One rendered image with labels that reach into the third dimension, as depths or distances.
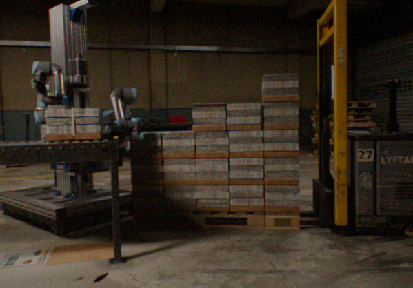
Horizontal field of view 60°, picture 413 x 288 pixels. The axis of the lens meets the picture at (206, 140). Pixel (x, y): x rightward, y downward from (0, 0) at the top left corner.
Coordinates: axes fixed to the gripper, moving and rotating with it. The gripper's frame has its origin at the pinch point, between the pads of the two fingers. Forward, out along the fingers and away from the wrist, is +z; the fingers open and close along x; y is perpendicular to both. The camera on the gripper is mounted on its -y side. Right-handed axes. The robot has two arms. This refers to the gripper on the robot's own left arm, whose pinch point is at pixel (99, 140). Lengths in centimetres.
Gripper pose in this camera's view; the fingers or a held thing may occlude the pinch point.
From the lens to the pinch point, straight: 304.4
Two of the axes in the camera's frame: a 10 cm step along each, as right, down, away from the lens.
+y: -0.2, -10.0, -0.5
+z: -9.7, 0.4, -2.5
